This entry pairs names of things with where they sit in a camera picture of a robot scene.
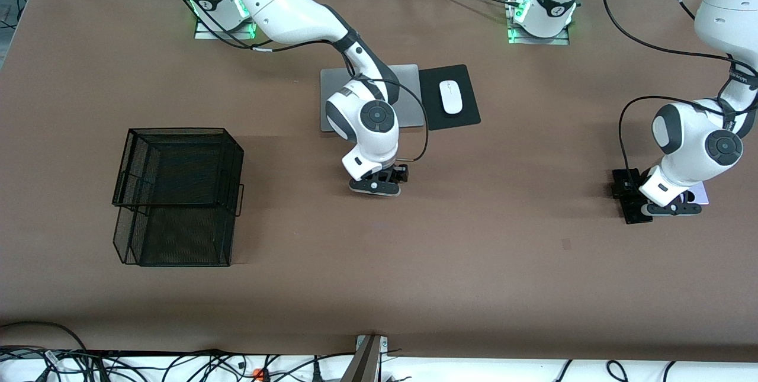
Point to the long black slab phone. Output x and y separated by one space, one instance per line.
636 213

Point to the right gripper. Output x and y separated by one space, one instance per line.
400 172

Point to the aluminium profile bracket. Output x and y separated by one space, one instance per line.
364 364

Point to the black mouse pad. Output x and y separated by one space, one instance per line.
431 103

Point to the silver closed laptop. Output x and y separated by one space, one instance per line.
410 116

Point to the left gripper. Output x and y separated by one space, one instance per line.
629 191

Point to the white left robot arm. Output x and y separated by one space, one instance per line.
728 15

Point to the white computer mouse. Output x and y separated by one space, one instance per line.
451 98

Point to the purple flip phone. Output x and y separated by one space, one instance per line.
702 192

